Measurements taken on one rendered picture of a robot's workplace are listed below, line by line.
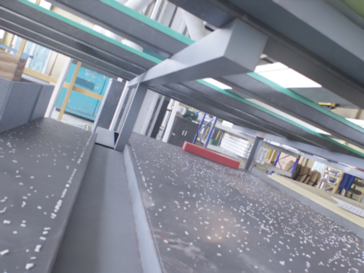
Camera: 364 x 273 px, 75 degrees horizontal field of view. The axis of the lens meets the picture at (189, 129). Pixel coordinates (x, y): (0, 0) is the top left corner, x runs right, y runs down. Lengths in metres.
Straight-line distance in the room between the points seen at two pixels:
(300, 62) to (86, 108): 4.97
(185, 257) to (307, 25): 0.26
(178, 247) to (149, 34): 0.31
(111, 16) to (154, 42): 0.07
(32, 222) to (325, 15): 0.31
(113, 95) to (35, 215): 1.95
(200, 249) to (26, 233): 0.19
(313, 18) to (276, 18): 0.03
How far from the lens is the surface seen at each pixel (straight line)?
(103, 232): 0.36
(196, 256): 0.32
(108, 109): 2.21
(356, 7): 0.25
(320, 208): 1.10
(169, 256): 0.30
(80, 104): 5.14
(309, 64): 0.26
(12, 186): 0.35
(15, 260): 0.24
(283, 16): 0.21
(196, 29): 1.79
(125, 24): 0.41
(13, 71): 0.66
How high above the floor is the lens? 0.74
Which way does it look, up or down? 2 degrees down
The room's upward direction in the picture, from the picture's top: 21 degrees clockwise
